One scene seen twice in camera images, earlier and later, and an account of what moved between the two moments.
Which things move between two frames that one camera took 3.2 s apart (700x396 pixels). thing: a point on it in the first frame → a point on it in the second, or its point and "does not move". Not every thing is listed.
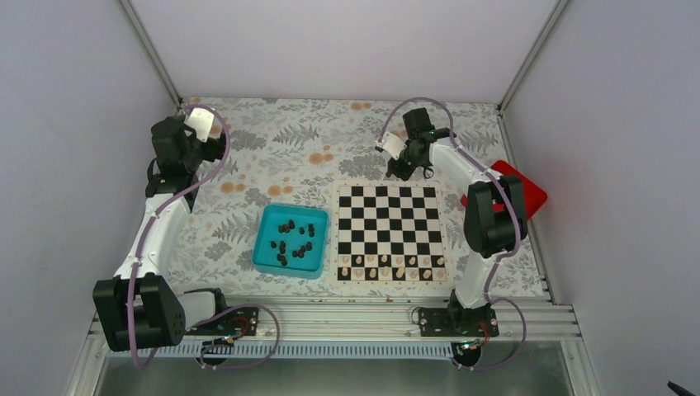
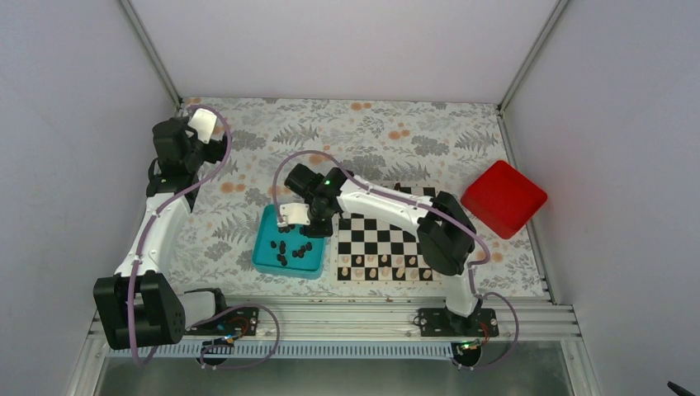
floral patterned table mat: [287, 151] does not move
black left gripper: [216, 149] does not move
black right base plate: [457, 322] does not move
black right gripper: [404, 173] → [326, 230]
